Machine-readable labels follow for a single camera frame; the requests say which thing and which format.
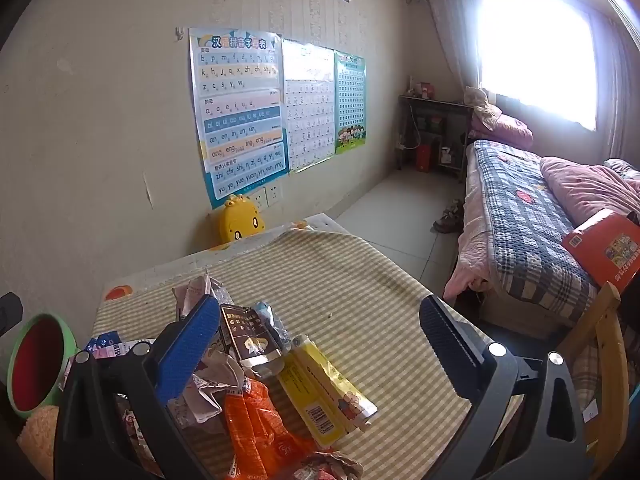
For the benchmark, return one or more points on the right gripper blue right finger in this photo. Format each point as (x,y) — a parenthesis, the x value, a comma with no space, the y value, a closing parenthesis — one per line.
(457,346)

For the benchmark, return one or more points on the window curtain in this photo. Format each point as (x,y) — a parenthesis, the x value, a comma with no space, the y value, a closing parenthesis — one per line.
(456,25)

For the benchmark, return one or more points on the yellow duck stool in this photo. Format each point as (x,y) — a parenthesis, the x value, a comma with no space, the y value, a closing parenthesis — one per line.
(237,218)

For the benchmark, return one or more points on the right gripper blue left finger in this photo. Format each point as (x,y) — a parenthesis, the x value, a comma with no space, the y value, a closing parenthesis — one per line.
(180,347)

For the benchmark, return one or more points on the pink pillow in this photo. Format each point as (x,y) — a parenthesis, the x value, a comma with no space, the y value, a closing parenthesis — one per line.
(490,123)

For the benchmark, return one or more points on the wooden chair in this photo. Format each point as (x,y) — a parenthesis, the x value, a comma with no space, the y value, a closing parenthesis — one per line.
(599,324)

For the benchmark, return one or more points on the orange snack wrapper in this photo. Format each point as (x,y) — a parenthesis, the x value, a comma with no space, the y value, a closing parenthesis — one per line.
(262,446)

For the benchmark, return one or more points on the pinyin wall poster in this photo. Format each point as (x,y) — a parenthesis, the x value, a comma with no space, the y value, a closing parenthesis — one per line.
(238,103)

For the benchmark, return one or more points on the green red trash bin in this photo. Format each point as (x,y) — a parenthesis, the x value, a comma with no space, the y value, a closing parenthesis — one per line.
(37,363)

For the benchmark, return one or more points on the dark brown cigarette box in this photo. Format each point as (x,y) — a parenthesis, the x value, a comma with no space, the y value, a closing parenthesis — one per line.
(252,343)

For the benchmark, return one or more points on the red cardboard box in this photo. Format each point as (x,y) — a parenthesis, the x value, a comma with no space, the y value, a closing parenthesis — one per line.
(607,247)

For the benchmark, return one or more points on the shoes on floor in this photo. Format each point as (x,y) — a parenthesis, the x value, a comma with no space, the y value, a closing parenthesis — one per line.
(451,220)

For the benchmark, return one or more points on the pink torn wrapper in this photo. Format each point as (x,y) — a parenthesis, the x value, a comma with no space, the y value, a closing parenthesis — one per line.
(201,405)

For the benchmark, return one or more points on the white chart poster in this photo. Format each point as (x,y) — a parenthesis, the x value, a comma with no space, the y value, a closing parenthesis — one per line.
(309,103)

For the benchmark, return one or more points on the dark metal shelf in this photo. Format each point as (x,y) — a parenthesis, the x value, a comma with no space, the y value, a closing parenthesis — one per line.
(433,135)

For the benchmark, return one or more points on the pink white carton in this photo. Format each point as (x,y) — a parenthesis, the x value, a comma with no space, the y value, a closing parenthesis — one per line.
(188,295)

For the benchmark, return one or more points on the wall power outlet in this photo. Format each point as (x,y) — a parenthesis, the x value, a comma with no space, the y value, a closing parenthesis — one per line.
(266,196)

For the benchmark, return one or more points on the green number chart poster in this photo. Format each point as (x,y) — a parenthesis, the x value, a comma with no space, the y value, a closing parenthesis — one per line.
(350,79)

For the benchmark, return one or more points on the bed with plaid quilt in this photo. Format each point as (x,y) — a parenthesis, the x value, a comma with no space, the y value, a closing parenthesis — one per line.
(510,249)

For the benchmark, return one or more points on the pink blanket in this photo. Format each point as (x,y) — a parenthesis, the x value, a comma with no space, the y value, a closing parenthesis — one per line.
(584,190)

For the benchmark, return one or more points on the yellow cardboard box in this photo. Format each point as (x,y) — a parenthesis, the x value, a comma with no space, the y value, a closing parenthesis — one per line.
(327,402)

